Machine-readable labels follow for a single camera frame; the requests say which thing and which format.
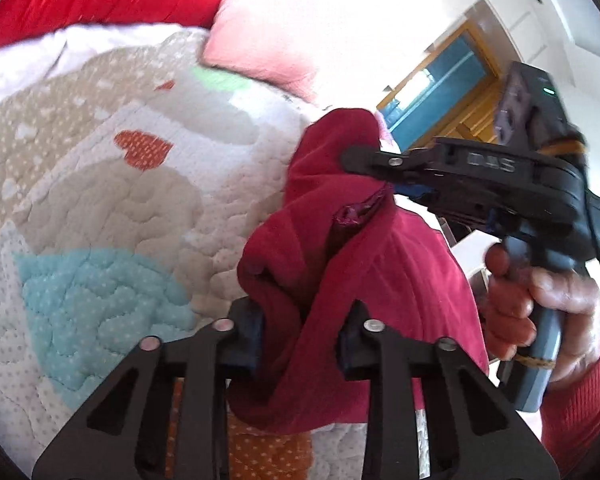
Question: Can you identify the white fleece blanket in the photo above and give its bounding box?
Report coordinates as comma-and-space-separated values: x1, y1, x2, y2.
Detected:
0, 25, 181, 106

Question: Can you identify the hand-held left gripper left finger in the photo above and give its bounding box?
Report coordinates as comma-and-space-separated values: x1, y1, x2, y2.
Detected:
31, 297, 266, 480

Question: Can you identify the dark red sweater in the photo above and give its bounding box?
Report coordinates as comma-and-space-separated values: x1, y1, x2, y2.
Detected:
227, 107, 491, 433

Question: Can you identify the wooden door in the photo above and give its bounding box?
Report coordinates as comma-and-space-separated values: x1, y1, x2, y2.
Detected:
375, 20, 511, 156

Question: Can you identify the patchwork heart quilt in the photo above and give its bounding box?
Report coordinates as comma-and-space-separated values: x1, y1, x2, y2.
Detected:
0, 27, 431, 480

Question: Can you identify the pink ribbed pillow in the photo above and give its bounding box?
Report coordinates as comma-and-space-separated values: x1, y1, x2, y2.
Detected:
202, 0, 331, 106

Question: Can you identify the person's right forearm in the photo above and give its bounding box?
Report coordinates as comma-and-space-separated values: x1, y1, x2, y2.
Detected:
539, 342, 600, 476

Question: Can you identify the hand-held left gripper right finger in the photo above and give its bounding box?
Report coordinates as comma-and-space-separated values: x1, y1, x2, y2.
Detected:
336, 300, 561, 480

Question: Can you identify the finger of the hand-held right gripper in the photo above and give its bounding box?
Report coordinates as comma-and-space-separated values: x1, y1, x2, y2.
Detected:
395, 184, 492, 232
340, 142, 441, 186

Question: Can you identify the person's right hand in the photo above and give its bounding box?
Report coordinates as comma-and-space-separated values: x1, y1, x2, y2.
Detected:
480, 245, 600, 392

